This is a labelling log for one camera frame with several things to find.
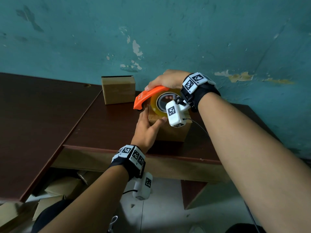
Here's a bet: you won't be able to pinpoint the person's right hand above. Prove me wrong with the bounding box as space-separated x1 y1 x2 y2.
144 69 191 91

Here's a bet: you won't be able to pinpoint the person's left hand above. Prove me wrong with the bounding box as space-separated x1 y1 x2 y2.
131 106 168 154

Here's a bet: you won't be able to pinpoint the large brown cardboard box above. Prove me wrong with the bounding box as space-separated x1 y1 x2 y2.
147 106 192 142

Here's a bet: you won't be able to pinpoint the orange tape dispenser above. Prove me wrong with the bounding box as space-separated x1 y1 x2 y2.
133 85 174 111

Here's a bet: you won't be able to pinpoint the yellowish clear tape roll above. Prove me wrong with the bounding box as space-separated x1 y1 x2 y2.
150 89 181 117

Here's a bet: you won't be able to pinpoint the cardboard box with dark edge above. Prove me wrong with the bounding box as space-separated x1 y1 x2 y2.
101 75 136 105

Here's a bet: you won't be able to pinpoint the person's right forearm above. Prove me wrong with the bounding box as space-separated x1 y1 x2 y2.
198 92 311 233

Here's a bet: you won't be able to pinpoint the person's left forearm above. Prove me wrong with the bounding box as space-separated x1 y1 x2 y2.
39 165 129 233

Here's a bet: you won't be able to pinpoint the dark brown wooden table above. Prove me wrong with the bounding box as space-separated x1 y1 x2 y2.
51 91 280 210

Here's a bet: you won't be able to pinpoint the dark brown wooden desk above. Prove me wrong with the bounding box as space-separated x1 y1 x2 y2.
0 72 102 203

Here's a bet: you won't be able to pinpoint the black trousers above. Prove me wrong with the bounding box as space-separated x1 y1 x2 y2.
31 199 267 233

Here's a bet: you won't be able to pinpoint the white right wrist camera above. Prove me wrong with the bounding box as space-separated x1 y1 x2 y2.
166 96 191 128

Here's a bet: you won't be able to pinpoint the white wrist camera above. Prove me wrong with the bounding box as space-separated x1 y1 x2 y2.
166 96 191 128
132 172 153 201

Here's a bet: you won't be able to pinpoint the black left wrist strap with markers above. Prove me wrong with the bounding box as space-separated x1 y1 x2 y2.
109 145 146 181

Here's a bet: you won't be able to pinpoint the black wrist strap with markers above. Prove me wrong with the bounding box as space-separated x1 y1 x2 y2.
180 72 221 112
109 145 146 181

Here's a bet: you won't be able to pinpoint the black right wrist strap with markers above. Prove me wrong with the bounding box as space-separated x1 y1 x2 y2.
180 72 221 112

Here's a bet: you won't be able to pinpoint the black right camera cable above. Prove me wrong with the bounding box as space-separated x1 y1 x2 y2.
182 118 260 233

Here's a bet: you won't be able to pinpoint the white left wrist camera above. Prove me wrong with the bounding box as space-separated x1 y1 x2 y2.
132 172 153 201

